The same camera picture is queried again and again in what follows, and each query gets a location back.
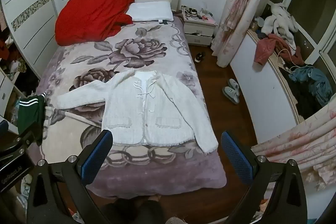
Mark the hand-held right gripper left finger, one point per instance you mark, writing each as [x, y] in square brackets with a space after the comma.
[97, 158]

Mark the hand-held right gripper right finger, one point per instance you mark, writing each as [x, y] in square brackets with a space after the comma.
[236, 158]

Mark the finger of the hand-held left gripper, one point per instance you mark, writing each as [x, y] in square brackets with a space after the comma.
[22, 141]
[3, 128]

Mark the white fuzzy jacket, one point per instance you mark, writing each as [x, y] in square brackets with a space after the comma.
[147, 113]

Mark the pile of red clothes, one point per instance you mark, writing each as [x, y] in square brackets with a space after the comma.
[8, 50]

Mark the green striped pants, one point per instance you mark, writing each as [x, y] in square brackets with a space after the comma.
[30, 116]

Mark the grey slipper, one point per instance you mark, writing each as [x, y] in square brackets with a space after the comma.
[233, 83]
[231, 95]

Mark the loose floral curtain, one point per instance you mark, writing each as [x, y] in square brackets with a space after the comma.
[302, 145]

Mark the black garment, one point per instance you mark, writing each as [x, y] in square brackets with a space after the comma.
[302, 100]

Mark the white wardrobe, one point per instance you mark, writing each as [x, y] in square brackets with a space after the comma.
[29, 29]

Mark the dark shoe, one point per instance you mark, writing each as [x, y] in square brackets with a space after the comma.
[199, 57]

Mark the blue garment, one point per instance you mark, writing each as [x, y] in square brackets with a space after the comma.
[317, 82]

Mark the red garment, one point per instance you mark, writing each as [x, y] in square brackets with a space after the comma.
[265, 49]

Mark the floral plush blanket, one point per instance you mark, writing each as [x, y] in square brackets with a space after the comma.
[147, 40]

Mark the white nightstand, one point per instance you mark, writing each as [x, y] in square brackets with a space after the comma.
[197, 29]

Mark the tied floral curtain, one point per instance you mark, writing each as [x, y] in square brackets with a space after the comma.
[236, 16]

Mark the red blanket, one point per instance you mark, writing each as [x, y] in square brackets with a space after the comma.
[92, 16]

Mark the white plush garment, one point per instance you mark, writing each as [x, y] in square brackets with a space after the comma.
[281, 20]

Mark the group of small cosmetics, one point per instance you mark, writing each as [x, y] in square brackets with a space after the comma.
[195, 12]

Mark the white pillow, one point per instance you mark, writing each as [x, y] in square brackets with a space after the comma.
[149, 11]

